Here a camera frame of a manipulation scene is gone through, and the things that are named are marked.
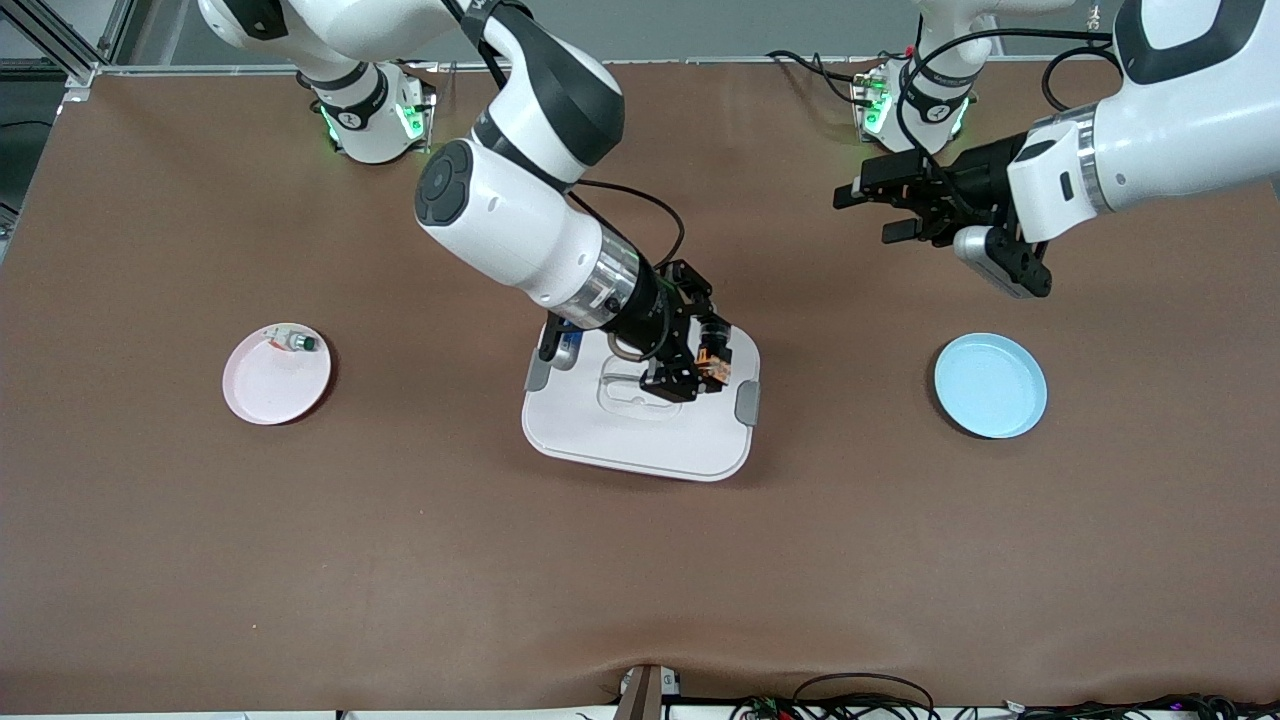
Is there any black cable bundle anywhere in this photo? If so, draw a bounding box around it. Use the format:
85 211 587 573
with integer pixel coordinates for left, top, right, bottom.
1000 692 1280 720

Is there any light blue round plate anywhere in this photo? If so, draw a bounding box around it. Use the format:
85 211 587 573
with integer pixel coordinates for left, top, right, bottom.
934 333 1049 440

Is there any brown wedge bracket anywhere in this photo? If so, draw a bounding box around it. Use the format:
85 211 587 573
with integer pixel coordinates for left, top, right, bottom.
612 662 683 720

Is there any pink round plate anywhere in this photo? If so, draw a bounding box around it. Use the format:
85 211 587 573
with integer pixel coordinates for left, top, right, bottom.
222 322 333 427

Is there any black cable loop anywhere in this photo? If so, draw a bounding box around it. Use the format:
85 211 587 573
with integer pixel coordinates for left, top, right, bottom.
735 672 941 720

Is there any black cable at arm base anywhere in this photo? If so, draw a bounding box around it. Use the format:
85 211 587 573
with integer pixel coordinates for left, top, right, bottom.
765 48 863 107

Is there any aluminium frame profile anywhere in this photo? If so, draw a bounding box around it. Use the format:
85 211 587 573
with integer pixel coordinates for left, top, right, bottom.
0 0 137 87

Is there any orange and black push-button switch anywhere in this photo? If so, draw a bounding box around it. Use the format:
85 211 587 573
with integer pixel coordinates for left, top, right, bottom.
695 318 734 389

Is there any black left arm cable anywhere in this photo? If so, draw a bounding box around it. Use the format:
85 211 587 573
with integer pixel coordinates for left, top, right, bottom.
895 27 1126 201

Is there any white lidded storage box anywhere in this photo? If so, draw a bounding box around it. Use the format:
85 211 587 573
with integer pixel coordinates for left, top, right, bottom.
521 315 762 483

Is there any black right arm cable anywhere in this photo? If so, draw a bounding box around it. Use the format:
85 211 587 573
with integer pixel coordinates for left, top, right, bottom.
575 178 687 273

